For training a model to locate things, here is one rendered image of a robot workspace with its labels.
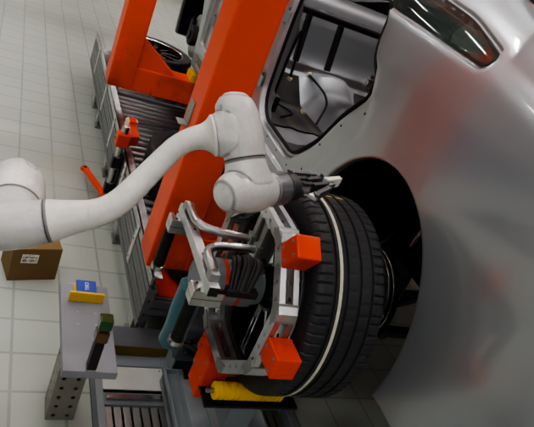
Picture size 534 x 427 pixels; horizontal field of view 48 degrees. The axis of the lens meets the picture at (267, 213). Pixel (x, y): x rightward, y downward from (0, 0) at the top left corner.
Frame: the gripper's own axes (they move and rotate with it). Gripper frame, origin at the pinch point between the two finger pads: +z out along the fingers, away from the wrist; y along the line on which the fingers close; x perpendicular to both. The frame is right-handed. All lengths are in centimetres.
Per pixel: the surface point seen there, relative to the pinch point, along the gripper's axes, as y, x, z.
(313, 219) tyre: 3.2, -10.2, -4.4
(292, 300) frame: 16.6, -26.1, -16.0
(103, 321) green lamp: -19, -61, -45
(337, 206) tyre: 0.7, -9.2, 9.1
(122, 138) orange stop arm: -160, -93, 52
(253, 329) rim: 2, -58, -2
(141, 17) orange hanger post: -227, -48, 89
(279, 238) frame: 2.6, -16.2, -14.4
